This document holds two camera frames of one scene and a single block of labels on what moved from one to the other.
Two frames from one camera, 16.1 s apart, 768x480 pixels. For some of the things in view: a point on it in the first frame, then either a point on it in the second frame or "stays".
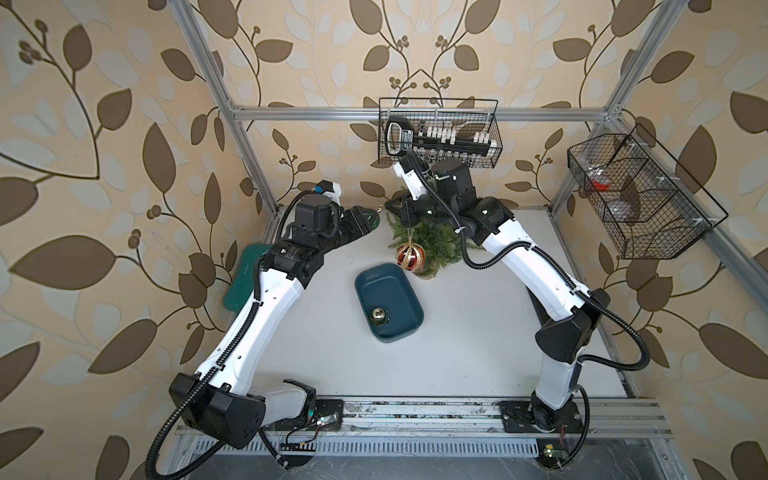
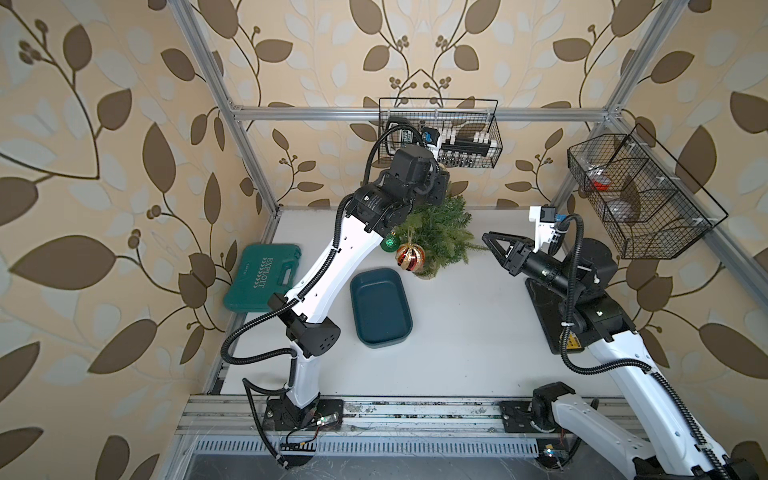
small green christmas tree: (441, 242) stays
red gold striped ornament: (410, 256) stays
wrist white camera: (331, 189) to (431, 137)
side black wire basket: (650, 206) stays
